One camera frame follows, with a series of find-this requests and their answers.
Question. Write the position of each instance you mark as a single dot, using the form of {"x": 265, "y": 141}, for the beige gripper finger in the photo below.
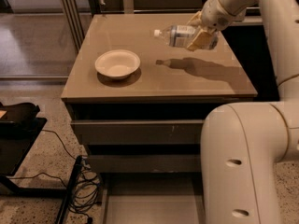
{"x": 195, "y": 20}
{"x": 202, "y": 39}

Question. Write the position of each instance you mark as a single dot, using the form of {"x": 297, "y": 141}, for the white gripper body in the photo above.
{"x": 214, "y": 13}

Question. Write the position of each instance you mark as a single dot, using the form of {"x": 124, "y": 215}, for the blue label plastic bottle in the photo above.
{"x": 177, "y": 36}

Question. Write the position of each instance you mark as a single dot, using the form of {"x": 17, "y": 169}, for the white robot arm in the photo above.
{"x": 242, "y": 142}

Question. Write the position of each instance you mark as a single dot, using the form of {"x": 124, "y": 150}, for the grey drawer cabinet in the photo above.
{"x": 169, "y": 83}

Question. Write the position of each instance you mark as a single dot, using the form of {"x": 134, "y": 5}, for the grey top drawer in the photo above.
{"x": 138, "y": 132}

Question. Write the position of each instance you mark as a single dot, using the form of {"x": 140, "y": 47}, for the grey drawer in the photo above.
{"x": 145, "y": 163}
{"x": 138, "y": 132}
{"x": 153, "y": 199}

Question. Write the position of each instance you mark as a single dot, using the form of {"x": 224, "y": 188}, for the grey middle drawer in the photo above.
{"x": 145, "y": 163}

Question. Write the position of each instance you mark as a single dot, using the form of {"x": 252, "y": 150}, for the grey bottom drawer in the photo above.
{"x": 153, "y": 199}

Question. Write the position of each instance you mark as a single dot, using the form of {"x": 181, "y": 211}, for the white paper bowl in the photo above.
{"x": 117, "y": 64}

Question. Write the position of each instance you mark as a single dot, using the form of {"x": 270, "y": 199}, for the black side table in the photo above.
{"x": 15, "y": 143}

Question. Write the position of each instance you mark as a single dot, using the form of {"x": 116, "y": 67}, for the metal railing frame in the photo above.
{"x": 140, "y": 0}

